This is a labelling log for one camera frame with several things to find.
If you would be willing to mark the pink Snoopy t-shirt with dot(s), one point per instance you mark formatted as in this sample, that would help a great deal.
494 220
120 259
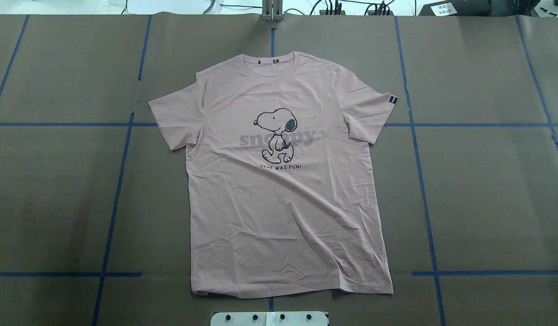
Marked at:
281 186

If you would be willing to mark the black power strip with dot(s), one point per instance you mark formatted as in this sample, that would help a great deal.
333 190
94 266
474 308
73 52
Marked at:
365 10

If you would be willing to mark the black box with label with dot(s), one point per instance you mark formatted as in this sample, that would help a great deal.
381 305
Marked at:
439 8

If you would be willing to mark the aluminium frame post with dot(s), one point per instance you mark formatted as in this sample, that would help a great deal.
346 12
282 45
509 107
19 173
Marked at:
272 10

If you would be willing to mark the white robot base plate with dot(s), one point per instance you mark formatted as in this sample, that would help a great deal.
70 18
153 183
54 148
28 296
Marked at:
288 318

